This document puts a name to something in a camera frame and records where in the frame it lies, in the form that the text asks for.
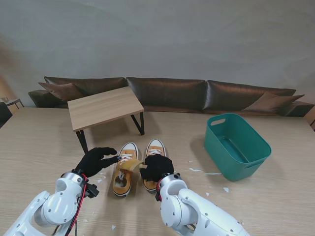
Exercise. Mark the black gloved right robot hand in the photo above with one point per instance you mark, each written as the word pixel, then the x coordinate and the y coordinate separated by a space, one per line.
pixel 157 167

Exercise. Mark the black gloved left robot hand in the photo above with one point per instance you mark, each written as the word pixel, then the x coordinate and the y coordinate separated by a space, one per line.
pixel 94 162

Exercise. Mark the yellow canvas sneaker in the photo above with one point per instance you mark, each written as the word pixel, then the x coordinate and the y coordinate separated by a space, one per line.
pixel 155 143
pixel 130 152

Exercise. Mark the wooden brush yellow bristles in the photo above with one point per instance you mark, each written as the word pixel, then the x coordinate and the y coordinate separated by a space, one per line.
pixel 129 164

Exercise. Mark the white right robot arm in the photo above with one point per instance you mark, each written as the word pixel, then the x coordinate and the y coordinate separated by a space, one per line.
pixel 177 204

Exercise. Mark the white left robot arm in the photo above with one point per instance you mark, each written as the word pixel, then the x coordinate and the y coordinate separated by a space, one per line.
pixel 57 204

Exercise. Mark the small wooden black-legged stand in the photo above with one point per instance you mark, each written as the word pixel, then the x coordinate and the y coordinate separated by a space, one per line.
pixel 103 108

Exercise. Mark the green plastic basin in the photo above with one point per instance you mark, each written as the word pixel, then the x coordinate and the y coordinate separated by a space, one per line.
pixel 214 137

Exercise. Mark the brown leather sofa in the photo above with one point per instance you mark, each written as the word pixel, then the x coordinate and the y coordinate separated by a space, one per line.
pixel 167 93

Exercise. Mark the brown leather throw pillow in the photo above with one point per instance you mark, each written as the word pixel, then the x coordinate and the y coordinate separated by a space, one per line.
pixel 59 89
pixel 268 102

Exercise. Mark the wooden side table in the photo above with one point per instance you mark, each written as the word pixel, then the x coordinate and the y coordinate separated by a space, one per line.
pixel 13 100

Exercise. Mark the dark chair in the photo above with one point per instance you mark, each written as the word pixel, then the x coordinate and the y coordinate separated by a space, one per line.
pixel 3 115

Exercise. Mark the light wooden cabinet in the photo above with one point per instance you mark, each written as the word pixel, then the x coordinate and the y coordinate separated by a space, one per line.
pixel 312 121

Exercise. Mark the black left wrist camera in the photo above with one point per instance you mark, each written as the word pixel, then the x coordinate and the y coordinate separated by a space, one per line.
pixel 92 190

